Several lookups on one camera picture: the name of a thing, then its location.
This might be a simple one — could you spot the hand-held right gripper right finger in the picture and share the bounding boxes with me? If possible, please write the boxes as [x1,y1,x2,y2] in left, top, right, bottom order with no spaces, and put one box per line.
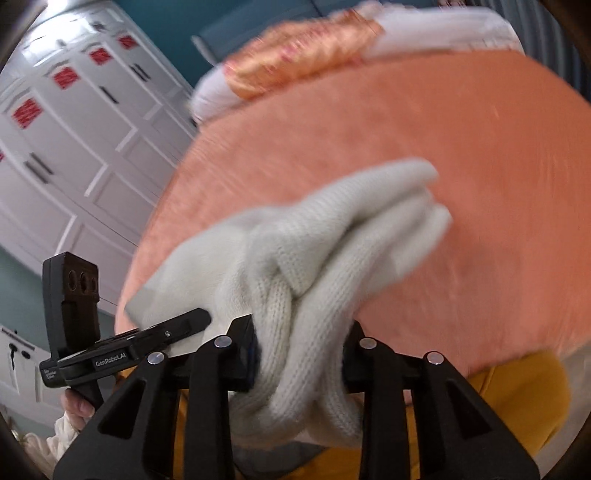
[341,320,541,480]

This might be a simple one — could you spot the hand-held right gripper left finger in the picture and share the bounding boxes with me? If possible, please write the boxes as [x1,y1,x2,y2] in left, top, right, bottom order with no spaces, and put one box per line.
[53,315,257,480]

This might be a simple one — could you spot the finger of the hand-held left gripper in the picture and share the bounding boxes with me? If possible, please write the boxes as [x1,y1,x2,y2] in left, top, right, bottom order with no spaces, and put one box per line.
[137,308,212,360]

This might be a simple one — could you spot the white knit sweater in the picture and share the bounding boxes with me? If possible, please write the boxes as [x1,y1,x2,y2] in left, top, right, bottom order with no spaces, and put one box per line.
[124,157,454,450]

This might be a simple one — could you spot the person's left forearm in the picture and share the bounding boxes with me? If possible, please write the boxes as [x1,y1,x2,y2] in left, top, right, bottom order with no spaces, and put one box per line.
[45,412,89,468]

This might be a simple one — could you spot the person's left hand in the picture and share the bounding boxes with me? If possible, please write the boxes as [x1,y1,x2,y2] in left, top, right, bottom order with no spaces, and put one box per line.
[62,387,99,428]

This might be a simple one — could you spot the white door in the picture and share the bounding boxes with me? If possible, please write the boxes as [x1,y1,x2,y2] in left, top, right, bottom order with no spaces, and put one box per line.
[0,318,49,418]

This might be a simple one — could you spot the white panelled wardrobe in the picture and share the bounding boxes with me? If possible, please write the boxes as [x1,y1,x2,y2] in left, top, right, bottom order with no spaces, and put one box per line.
[0,0,200,280]

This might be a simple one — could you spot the person's yellow clothing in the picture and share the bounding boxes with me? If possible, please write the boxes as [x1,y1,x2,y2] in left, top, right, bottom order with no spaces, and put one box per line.
[178,348,574,480]

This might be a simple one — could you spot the orange plush blanket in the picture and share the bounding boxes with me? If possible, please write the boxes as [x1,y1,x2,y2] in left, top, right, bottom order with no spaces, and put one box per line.
[115,48,591,372]

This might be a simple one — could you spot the orange floral bolster pillow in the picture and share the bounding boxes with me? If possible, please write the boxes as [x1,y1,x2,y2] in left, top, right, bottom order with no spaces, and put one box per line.
[188,0,526,124]

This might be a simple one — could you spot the blue padded headboard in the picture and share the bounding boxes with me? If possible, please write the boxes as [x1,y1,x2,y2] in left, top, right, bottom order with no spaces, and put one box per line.
[113,0,370,63]

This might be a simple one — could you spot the grey curtain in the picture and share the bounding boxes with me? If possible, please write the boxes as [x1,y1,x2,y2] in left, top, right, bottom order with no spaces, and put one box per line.
[512,0,591,100]

